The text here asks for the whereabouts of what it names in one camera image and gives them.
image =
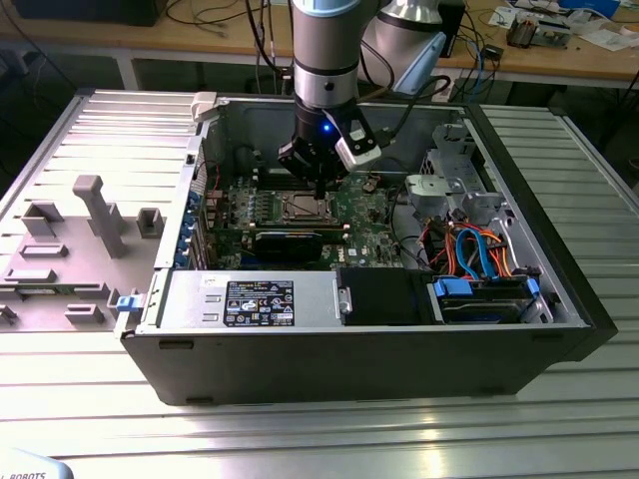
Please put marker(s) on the green RAM stick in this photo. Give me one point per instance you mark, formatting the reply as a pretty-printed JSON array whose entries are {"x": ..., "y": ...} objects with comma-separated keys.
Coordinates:
[{"x": 35, "y": 291}]

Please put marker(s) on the grey parts rack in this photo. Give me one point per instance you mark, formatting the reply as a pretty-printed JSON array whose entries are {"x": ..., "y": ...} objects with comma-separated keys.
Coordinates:
[{"x": 75, "y": 279}]

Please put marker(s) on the black desktop computer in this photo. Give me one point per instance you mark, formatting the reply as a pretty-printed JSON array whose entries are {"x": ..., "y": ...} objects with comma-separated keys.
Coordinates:
[{"x": 90, "y": 12}]

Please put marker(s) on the CPU socket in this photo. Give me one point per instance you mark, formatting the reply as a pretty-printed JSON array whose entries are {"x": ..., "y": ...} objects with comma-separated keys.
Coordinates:
[{"x": 287, "y": 218}]

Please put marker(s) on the green motherboard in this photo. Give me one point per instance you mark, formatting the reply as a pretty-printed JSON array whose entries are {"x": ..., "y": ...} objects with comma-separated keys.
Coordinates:
[{"x": 369, "y": 224}]

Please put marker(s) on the white paper sheet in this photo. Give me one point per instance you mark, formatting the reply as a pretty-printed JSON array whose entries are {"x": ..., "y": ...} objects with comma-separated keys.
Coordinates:
[{"x": 606, "y": 39}]

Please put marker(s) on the black graphics card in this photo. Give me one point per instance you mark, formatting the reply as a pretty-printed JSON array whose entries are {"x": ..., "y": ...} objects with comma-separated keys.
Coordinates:
[{"x": 287, "y": 247}]

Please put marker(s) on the CPU cooler heat sink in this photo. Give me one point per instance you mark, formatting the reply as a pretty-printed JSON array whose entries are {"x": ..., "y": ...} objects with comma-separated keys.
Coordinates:
[{"x": 521, "y": 31}]

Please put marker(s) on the grey metal component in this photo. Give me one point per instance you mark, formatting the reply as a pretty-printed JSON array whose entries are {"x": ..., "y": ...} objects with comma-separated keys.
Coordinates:
[{"x": 554, "y": 35}]

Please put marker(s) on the blue box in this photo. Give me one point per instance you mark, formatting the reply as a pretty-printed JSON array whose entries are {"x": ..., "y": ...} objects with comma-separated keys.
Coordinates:
[{"x": 589, "y": 5}]

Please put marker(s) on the hard disk in blue carrier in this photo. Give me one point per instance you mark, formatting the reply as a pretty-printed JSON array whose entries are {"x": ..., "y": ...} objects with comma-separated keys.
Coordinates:
[{"x": 479, "y": 312}]

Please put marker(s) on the grey metal drive cage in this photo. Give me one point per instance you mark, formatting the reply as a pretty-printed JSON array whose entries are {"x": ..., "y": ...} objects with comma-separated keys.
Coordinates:
[{"x": 429, "y": 192}]

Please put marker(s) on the black upright box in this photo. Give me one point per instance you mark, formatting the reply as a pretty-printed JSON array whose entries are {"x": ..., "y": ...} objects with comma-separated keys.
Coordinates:
[{"x": 453, "y": 30}]

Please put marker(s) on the wooden desk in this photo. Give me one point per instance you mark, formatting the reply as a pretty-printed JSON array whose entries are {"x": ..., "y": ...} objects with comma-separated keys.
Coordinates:
[{"x": 199, "y": 35}]

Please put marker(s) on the small black device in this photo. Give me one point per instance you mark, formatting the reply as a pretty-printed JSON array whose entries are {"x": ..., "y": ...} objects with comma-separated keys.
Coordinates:
[{"x": 493, "y": 52}]

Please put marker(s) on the silver CPU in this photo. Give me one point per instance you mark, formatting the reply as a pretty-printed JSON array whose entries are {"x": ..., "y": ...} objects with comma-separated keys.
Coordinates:
[{"x": 305, "y": 207}]

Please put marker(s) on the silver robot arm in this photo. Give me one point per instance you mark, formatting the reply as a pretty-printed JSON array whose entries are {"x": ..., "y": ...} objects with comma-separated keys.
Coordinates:
[{"x": 324, "y": 75}]

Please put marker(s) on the blue plastic clip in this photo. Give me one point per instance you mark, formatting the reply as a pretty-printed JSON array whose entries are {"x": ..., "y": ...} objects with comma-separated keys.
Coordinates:
[{"x": 127, "y": 303}]

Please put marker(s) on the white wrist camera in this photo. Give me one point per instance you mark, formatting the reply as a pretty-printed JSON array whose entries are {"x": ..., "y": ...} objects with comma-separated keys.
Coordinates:
[{"x": 357, "y": 154}]

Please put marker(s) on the black plastic drive shroud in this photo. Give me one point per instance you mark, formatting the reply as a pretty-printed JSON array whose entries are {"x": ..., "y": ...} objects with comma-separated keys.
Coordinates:
[{"x": 379, "y": 297}]

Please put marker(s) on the black PC case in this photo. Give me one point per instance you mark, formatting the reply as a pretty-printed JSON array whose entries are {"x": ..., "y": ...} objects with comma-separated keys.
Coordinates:
[{"x": 324, "y": 369}]

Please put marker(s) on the silver power supply unit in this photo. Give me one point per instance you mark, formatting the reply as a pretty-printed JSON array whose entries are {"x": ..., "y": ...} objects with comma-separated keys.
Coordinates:
[{"x": 190, "y": 299}]

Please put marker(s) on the silver coin battery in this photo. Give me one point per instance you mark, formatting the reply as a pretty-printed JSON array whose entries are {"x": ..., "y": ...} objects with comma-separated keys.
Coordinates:
[{"x": 369, "y": 185}]

